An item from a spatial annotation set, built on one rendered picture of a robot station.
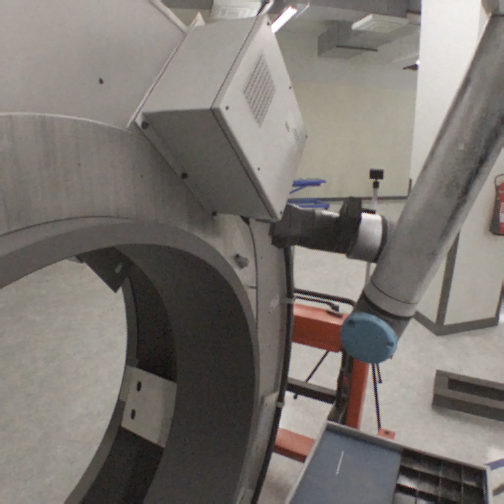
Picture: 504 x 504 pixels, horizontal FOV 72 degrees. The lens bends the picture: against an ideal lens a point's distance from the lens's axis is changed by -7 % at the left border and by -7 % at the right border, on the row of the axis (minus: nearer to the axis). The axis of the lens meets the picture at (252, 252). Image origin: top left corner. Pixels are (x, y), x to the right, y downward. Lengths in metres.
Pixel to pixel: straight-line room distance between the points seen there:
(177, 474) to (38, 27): 0.91
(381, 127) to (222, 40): 10.33
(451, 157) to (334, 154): 9.68
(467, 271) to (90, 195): 3.32
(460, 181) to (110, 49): 0.46
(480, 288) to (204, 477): 3.15
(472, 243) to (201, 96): 3.17
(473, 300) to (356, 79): 7.77
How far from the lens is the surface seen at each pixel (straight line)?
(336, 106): 10.22
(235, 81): 0.46
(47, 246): 0.36
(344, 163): 10.33
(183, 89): 0.49
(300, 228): 0.66
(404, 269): 0.56
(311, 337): 1.53
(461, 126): 0.54
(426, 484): 1.36
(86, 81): 0.46
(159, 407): 1.06
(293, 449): 1.94
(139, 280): 1.07
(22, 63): 0.42
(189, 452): 0.99
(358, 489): 1.30
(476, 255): 3.56
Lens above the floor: 1.65
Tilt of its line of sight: 17 degrees down
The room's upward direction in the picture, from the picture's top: straight up
